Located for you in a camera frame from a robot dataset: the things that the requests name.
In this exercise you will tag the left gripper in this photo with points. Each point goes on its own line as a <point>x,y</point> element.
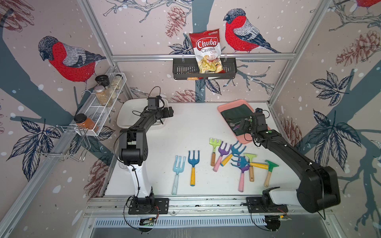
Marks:
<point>170,111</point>

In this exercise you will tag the purple rake pink handle lower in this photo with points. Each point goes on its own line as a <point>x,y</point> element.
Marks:
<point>242,178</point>

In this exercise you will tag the black lid spice jar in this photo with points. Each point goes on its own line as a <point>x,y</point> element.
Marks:
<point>103,80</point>

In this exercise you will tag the light blue rake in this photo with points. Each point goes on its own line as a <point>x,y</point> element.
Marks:
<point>178,168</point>

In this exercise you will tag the Chuba cassava chips bag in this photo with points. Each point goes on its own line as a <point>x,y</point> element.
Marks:
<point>207,51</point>

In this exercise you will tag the clear spice jar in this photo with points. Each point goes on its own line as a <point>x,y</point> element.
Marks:
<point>117,82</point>

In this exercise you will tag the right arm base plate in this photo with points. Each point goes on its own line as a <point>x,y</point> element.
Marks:
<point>257,204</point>

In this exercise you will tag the teal rake yellow handle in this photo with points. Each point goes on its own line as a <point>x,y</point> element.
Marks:
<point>235,151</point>

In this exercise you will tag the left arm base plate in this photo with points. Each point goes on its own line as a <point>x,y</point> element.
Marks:
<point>142,206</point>

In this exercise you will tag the black wall basket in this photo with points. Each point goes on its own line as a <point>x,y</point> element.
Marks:
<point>187,68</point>

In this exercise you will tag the pink tray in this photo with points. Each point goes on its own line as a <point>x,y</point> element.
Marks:
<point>235,105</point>

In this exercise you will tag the purple rake pink handle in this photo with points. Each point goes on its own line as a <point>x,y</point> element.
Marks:
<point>224,149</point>
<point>242,178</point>

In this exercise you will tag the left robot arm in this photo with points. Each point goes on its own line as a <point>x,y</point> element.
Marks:
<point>133,147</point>

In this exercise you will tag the wire cup holder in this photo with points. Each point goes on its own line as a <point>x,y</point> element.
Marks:
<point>73,144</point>

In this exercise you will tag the orange spice jar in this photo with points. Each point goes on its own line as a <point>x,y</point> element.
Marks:
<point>83,121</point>

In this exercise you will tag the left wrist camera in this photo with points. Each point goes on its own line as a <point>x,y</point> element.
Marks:
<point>154,103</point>

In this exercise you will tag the blue claw rake yellow handle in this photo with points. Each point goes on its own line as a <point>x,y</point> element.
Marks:
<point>241,162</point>

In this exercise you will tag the silver lid spice jar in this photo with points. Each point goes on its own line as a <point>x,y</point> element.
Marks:
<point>103,96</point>

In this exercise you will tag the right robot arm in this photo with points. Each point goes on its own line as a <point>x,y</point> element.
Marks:
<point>318,189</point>

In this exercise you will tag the green rake wooden handle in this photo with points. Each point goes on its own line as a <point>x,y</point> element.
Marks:
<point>214,143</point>

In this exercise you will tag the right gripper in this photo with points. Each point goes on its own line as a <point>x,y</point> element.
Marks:
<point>246,123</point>

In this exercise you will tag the white storage box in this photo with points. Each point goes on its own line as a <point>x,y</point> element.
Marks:
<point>130,111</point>

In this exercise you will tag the white wire spice rack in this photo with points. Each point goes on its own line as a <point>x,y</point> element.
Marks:
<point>100,114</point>

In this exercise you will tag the dark green cloth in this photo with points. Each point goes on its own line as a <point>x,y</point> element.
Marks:
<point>238,118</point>

